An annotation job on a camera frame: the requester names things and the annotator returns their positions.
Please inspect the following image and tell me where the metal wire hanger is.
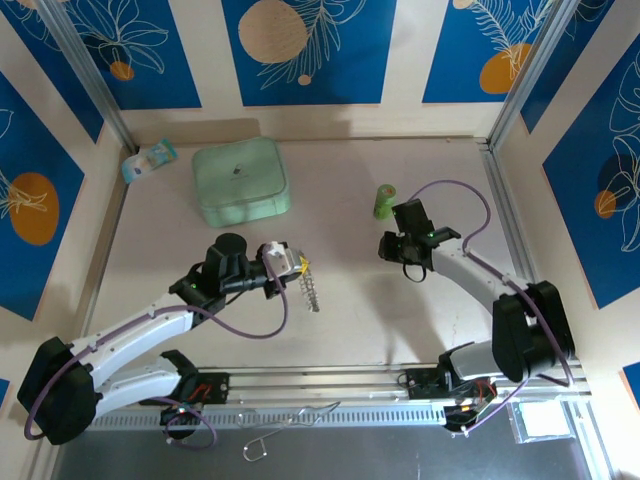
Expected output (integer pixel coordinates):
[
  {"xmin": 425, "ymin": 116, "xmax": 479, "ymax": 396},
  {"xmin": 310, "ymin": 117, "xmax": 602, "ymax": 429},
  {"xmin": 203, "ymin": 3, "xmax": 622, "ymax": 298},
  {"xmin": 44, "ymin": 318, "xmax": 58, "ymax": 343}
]
[{"xmin": 237, "ymin": 400, "xmax": 342, "ymax": 462}]

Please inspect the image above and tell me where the mint green square case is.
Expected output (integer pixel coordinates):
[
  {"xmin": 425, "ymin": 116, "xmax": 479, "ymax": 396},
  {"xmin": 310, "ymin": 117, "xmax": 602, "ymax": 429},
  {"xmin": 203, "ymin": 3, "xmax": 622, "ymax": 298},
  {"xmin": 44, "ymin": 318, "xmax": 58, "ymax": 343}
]
[{"xmin": 192, "ymin": 135, "xmax": 293, "ymax": 228}]

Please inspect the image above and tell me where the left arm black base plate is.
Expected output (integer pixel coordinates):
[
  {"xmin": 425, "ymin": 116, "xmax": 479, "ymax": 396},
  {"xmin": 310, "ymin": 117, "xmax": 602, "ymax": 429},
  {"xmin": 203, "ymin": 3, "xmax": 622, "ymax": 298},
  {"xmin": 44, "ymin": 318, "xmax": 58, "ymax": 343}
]
[{"xmin": 184, "ymin": 372, "xmax": 231, "ymax": 406}]

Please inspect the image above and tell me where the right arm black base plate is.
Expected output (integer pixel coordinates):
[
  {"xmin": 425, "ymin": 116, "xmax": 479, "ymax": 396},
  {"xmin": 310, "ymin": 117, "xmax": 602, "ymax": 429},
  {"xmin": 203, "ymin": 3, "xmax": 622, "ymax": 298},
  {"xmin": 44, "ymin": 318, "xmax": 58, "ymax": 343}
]
[{"xmin": 407, "ymin": 367, "xmax": 496, "ymax": 401}]

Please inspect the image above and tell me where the aluminium side rail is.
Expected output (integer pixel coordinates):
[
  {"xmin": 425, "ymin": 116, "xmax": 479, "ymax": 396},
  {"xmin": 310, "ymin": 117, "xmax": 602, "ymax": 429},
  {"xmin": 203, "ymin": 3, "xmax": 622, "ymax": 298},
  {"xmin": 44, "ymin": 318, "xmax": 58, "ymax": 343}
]
[{"xmin": 479, "ymin": 142, "xmax": 566, "ymax": 361}]

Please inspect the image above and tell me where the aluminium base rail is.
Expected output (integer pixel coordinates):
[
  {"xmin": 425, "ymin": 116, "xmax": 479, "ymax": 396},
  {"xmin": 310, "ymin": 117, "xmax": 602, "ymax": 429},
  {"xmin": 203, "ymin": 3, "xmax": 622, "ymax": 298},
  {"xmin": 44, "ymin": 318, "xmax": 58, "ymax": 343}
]
[{"xmin": 47, "ymin": 366, "xmax": 594, "ymax": 409}]

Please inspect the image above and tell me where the light blue wipes packet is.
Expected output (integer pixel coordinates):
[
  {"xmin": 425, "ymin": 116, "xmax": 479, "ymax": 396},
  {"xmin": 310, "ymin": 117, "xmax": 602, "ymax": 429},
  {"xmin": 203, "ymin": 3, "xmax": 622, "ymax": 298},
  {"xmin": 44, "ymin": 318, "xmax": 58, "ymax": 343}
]
[{"xmin": 121, "ymin": 139, "xmax": 180, "ymax": 185}]

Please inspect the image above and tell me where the grey slotted cable duct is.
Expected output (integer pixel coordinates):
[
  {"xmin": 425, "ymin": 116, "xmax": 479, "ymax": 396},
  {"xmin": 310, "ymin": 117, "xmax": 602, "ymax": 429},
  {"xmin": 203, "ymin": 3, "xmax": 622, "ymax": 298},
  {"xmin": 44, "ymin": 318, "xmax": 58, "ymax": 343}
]
[{"xmin": 92, "ymin": 404, "xmax": 516, "ymax": 431}]

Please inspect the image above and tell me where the clear plastic packet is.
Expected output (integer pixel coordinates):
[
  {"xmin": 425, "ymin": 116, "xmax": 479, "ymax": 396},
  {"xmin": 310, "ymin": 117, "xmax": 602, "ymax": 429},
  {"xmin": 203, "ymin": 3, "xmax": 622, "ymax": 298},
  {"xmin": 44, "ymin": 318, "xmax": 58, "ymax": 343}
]
[{"xmin": 507, "ymin": 399, "xmax": 576, "ymax": 444}]

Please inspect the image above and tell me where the black controller board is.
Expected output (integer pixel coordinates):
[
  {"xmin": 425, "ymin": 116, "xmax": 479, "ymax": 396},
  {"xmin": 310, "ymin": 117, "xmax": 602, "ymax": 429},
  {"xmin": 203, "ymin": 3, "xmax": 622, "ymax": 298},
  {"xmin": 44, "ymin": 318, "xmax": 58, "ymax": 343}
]
[
  {"xmin": 159, "ymin": 399, "xmax": 204, "ymax": 427},
  {"xmin": 443, "ymin": 384, "xmax": 499, "ymax": 432}
]

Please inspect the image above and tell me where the aluminium frame post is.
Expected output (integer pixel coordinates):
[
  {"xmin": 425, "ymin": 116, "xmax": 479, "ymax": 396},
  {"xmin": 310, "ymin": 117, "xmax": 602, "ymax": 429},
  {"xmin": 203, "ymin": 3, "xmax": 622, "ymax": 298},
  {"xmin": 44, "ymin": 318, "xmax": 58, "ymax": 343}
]
[
  {"xmin": 487, "ymin": 0, "xmax": 584, "ymax": 151},
  {"xmin": 37, "ymin": 0, "xmax": 139, "ymax": 154}
]

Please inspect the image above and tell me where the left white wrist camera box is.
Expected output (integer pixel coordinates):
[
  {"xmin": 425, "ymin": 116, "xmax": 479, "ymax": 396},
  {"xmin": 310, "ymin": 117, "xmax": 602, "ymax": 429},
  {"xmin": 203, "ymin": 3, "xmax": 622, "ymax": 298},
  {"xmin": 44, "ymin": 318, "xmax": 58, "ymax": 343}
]
[{"xmin": 257, "ymin": 241, "xmax": 301, "ymax": 276}]

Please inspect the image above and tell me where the green cylindrical can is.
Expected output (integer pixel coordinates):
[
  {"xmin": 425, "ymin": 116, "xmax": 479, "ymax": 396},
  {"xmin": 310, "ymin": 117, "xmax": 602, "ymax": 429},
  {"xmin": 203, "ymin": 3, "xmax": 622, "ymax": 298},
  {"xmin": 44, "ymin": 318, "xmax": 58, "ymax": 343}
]
[{"xmin": 372, "ymin": 183, "xmax": 397, "ymax": 221}]

